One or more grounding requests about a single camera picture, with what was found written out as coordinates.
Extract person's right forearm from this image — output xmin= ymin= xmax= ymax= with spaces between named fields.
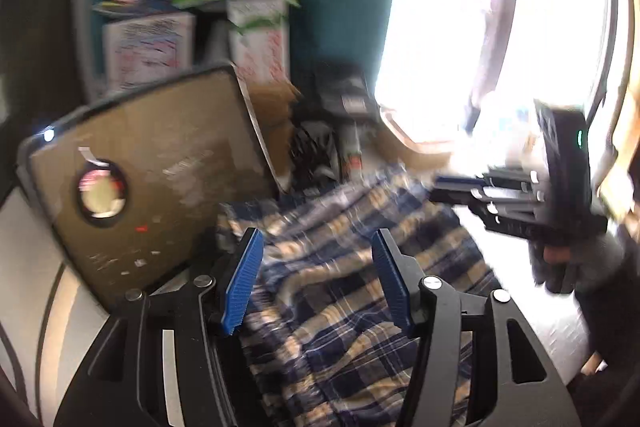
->
xmin=574 ymin=222 xmax=640 ymax=360

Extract small spray can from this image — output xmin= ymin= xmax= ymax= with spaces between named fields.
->
xmin=344 ymin=124 xmax=367 ymax=180

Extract white textured tablecloth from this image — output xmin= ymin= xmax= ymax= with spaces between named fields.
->
xmin=0 ymin=187 xmax=603 ymax=427

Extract white printed box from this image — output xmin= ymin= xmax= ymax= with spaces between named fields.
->
xmin=101 ymin=12 xmax=197 ymax=94

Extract black device with label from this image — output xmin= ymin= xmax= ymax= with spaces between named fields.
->
xmin=314 ymin=66 xmax=377 ymax=124

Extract black cable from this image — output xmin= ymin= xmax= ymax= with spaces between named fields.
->
xmin=0 ymin=257 xmax=71 ymax=423

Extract brown cardboard box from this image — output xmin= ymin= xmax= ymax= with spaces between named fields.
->
xmin=239 ymin=76 xmax=302 ymax=194

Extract person's right hand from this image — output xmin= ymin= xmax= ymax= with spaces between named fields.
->
xmin=529 ymin=234 xmax=622 ymax=295

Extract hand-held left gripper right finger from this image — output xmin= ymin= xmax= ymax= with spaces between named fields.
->
xmin=371 ymin=228 xmax=582 ymax=427

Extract open laptop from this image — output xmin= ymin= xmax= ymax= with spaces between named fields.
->
xmin=16 ymin=63 xmax=282 ymax=314

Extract blue yellow plaid shirt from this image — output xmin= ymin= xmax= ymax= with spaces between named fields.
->
xmin=216 ymin=163 xmax=502 ymax=427

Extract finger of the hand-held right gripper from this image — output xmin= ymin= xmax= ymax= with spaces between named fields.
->
xmin=429 ymin=187 xmax=547 ymax=239
xmin=431 ymin=164 xmax=547 ymax=204

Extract green and white carton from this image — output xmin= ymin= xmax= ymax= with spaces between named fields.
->
xmin=226 ymin=0 xmax=292 ymax=84

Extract brown tray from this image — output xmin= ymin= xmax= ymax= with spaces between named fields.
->
xmin=377 ymin=104 xmax=453 ymax=152

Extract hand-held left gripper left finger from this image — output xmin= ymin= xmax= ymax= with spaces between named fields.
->
xmin=52 ymin=227 xmax=266 ymax=427

